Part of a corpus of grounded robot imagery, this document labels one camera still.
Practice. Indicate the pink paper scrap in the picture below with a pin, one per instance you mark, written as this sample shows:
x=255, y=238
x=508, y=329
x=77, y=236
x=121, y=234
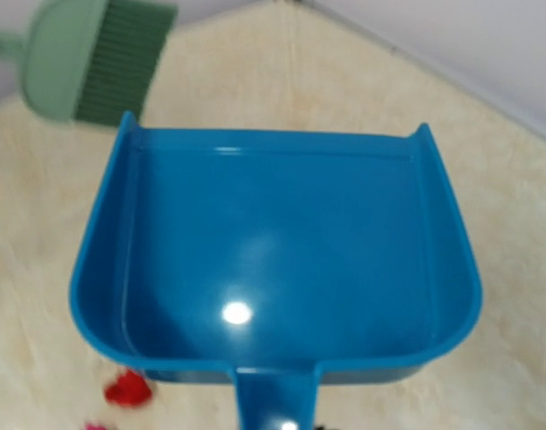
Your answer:
x=94, y=426

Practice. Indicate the blue plastic dustpan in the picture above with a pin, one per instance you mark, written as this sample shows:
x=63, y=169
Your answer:
x=274, y=261

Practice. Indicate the green hand brush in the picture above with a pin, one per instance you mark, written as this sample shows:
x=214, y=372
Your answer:
x=89, y=61

